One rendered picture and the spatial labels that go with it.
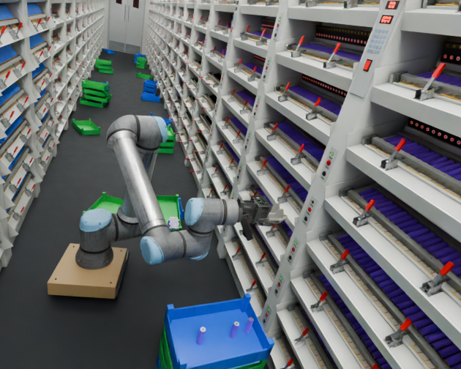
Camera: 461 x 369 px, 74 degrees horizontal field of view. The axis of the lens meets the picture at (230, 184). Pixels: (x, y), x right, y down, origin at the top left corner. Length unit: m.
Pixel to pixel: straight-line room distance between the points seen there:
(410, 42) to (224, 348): 1.08
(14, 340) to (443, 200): 1.68
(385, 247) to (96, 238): 1.29
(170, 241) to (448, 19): 0.93
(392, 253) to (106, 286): 1.28
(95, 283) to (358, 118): 1.38
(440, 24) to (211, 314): 1.07
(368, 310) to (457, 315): 0.26
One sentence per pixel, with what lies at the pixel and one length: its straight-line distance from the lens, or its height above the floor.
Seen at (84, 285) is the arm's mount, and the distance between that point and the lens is 1.70.
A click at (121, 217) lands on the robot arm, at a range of 1.68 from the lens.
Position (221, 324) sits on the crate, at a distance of 1.15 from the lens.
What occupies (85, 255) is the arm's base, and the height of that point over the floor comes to 0.20.
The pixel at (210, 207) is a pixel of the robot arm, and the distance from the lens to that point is 0.99.
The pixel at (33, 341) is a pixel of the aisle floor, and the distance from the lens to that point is 1.72.
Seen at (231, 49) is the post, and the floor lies 1.25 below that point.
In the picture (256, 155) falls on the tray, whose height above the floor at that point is 0.78.
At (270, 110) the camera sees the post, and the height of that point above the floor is 1.04.
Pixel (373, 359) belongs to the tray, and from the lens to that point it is 1.17.
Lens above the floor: 1.38
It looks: 27 degrees down
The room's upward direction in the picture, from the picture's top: 14 degrees clockwise
